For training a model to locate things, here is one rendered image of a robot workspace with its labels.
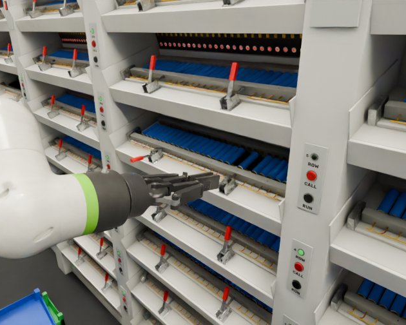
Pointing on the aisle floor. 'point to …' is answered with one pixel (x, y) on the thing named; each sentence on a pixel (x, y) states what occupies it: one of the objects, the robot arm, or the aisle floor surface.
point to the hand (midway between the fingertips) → (203, 182)
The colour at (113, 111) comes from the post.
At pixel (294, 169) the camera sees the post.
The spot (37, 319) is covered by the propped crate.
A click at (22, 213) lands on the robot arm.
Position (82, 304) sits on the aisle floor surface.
